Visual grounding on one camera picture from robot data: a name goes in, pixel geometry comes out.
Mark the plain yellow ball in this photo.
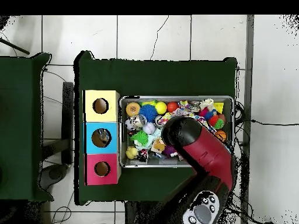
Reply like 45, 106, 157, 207
155, 101, 168, 115

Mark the yellow rubber duck toy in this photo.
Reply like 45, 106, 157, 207
126, 146, 140, 160

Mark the crushed silver drink can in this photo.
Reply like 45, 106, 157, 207
130, 114, 148, 129

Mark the small red ball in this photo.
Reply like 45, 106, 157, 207
167, 101, 179, 113

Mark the grey stand base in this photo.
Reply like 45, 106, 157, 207
39, 163, 70, 191

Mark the wooden box with three holes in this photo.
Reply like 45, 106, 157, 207
83, 89, 121, 186

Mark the dark green table cloth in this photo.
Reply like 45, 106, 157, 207
74, 50, 238, 206
0, 51, 53, 202

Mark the orange ball with cream dots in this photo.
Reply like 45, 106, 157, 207
126, 101, 141, 117

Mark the green spiky rubber ball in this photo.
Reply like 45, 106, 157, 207
131, 129, 150, 147

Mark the black cable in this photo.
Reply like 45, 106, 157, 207
249, 118, 299, 127

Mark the blue spiky rubber ball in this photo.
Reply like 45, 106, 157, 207
139, 103, 159, 122

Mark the tan plush animal toy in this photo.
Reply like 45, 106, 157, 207
151, 138, 166, 154

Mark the shallow clear mesh bin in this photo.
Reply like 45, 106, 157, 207
119, 95, 235, 168

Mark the black panel stand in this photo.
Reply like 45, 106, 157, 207
62, 81, 75, 165

